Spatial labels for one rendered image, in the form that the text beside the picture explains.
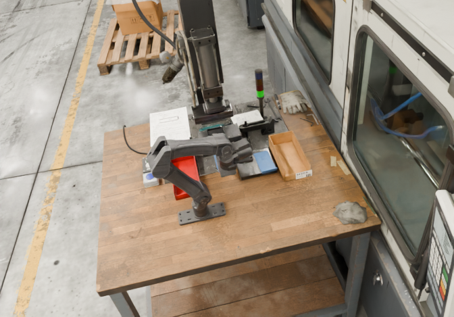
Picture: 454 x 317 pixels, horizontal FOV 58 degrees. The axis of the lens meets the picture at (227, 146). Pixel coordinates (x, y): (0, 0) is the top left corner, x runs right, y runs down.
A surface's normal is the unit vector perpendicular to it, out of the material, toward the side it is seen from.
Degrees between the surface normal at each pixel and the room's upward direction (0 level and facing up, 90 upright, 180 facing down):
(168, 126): 1
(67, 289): 0
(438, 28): 0
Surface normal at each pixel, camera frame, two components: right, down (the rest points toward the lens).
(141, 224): -0.11, -0.75
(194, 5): 0.19, 0.63
